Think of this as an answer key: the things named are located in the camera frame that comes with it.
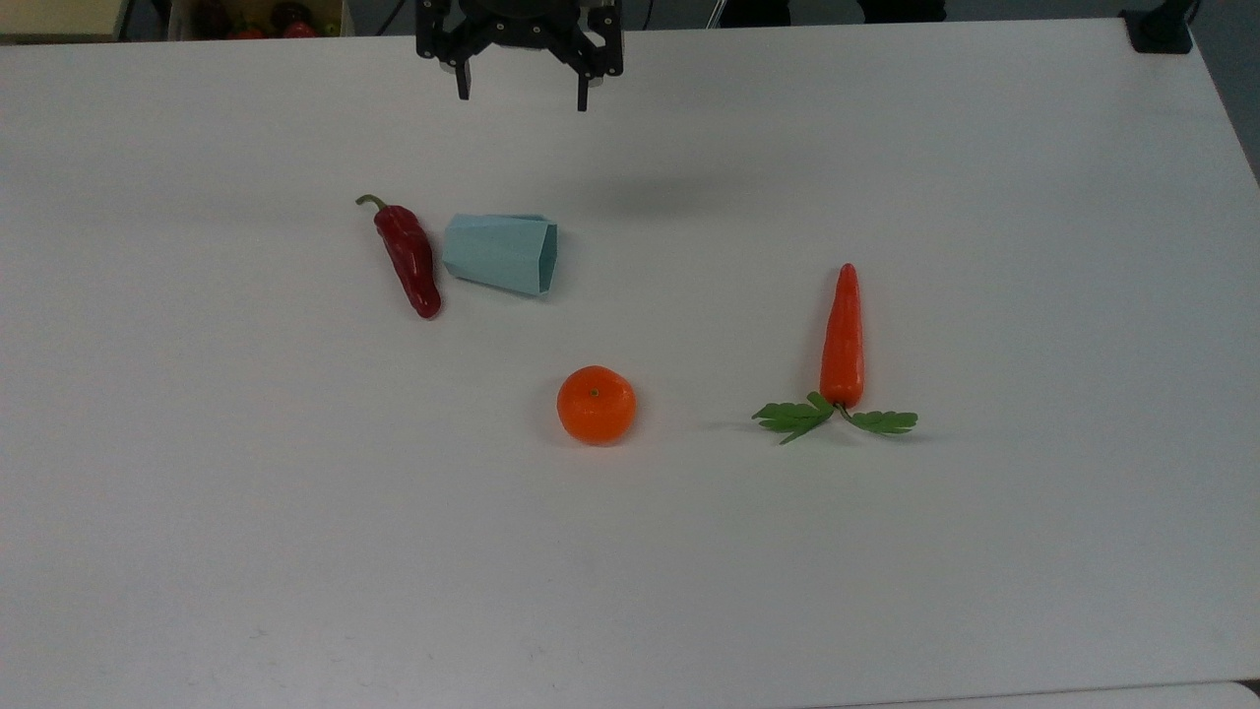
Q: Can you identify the dark red chili pepper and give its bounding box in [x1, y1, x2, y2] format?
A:
[355, 194, 443, 320]

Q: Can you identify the orange carrot with green leaves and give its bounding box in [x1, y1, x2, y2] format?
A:
[752, 263, 919, 446]

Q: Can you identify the light blue faceted mug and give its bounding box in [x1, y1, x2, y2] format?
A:
[441, 214, 559, 297]

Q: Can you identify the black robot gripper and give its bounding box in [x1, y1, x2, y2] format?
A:
[414, 0, 625, 112]

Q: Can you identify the orange mandarin fruit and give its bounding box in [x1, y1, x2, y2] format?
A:
[556, 365, 637, 446]

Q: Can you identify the black table clamp mount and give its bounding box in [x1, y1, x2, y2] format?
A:
[1120, 0, 1202, 55]

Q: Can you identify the box of red fruit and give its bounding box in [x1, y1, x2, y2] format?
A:
[169, 0, 353, 41]

